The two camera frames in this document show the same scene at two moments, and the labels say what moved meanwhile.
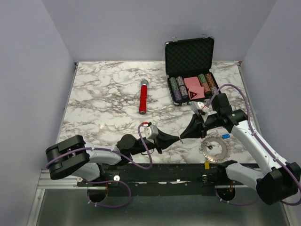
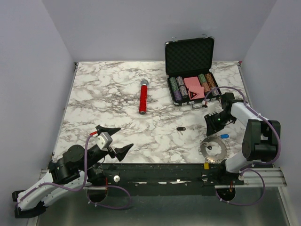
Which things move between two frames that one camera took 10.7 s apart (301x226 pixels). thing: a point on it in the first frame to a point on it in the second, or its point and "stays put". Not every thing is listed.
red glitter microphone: x=143 y=97 stays put
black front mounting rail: x=157 y=179 stays put
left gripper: x=163 y=140 to x=121 y=152
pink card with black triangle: x=196 y=92 stays put
